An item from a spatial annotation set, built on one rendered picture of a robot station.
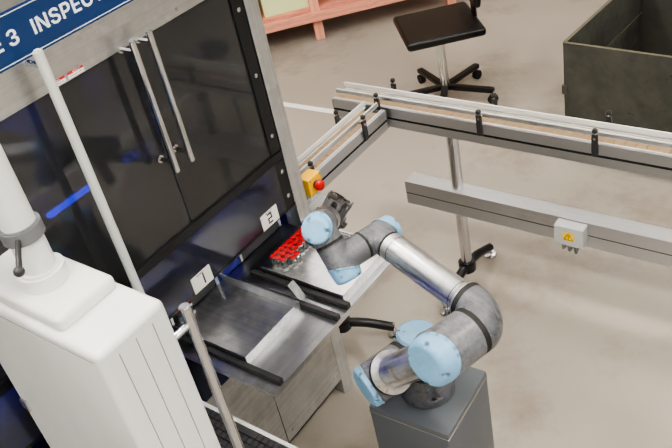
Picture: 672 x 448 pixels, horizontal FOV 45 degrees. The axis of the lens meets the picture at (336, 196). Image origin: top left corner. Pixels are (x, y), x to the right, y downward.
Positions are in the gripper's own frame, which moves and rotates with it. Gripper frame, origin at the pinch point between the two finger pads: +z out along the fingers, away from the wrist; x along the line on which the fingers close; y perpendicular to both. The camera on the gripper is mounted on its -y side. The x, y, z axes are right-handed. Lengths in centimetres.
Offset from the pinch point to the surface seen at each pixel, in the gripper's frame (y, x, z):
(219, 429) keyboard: -66, -2, -19
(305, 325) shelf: -37.4, -7.8, 8.0
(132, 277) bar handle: -38, 38, -25
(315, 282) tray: -29.7, -3.2, 25.2
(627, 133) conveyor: 60, -72, 80
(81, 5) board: 22, 76, -38
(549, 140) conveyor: 44, -50, 84
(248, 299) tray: -44, 13, 20
